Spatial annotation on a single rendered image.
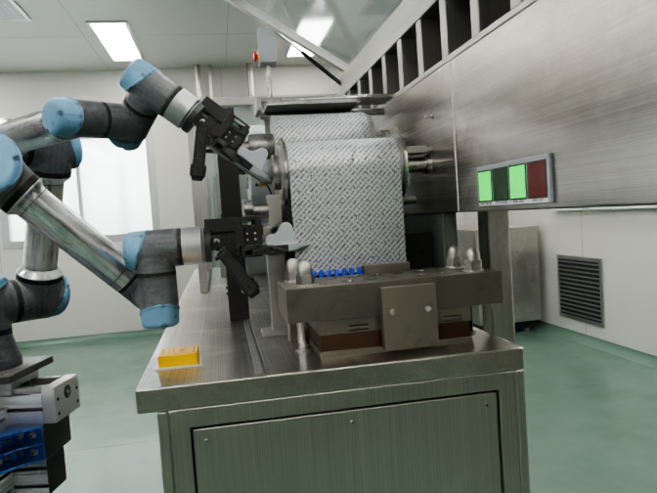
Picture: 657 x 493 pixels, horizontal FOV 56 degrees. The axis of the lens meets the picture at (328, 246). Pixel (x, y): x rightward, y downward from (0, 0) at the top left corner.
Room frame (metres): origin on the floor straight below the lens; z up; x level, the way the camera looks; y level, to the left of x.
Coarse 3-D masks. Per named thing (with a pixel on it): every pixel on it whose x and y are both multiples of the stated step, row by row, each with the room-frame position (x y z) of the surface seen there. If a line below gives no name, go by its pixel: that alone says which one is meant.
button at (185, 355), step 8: (160, 352) 1.13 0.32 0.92; (168, 352) 1.12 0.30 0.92; (176, 352) 1.11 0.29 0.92; (184, 352) 1.11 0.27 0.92; (192, 352) 1.11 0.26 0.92; (160, 360) 1.09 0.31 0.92; (168, 360) 1.10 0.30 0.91; (176, 360) 1.10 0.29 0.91; (184, 360) 1.10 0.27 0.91; (192, 360) 1.10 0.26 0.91
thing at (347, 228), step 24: (312, 192) 1.28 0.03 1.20; (336, 192) 1.29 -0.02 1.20; (360, 192) 1.30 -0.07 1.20; (384, 192) 1.30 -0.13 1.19; (312, 216) 1.28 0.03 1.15; (336, 216) 1.29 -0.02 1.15; (360, 216) 1.29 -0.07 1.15; (384, 216) 1.30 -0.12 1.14; (312, 240) 1.28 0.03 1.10; (336, 240) 1.29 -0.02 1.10; (360, 240) 1.29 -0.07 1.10; (384, 240) 1.30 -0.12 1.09; (312, 264) 1.28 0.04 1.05; (336, 264) 1.29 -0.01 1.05; (360, 264) 1.29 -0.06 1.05
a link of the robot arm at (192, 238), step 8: (184, 232) 1.21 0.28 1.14; (192, 232) 1.21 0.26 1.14; (200, 232) 1.22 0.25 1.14; (184, 240) 1.20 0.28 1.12; (192, 240) 1.20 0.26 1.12; (200, 240) 1.21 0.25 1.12; (184, 248) 1.20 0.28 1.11; (192, 248) 1.20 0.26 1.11; (200, 248) 1.20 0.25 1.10; (184, 256) 1.20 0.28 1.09; (192, 256) 1.21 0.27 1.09; (200, 256) 1.21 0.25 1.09; (184, 264) 1.22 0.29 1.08; (192, 264) 1.23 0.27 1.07
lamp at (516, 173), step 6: (510, 168) 0.99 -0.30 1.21; (516, 168) 0.97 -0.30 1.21; (522, 168) 0.95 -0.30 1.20; (510, 174) 0.99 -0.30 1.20; (516, 174) 0.97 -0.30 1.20; (522, 174) 0.95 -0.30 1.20; (510, 180) 0.99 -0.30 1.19; (516, 180) 0.97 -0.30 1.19; (522, 180) 0.96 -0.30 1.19; (510, 186) 0.99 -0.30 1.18; (516, 186) 0.98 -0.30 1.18; (522, 186) 0.96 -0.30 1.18; (510, 192) 1.00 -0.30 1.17; (516, 192) 0.98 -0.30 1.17; (522, 192) 0.96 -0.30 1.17; (510, 198) 1.00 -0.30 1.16; (516, 198) 0.98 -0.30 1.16
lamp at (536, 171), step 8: (544, 160) 0.89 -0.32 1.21; (528, 168) 0.94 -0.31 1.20; (536, 168) 0.91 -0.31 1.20; (544, 168) 0.89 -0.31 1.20; (528, 176) 0.94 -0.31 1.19; (536, 176) 0.91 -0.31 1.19; (544, 176) 0.89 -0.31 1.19; (536, 184) 0.92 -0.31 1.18; (544, 184) 0.89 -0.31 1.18; (536, 192) 0.92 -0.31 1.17; (544, 192) 0.89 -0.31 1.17
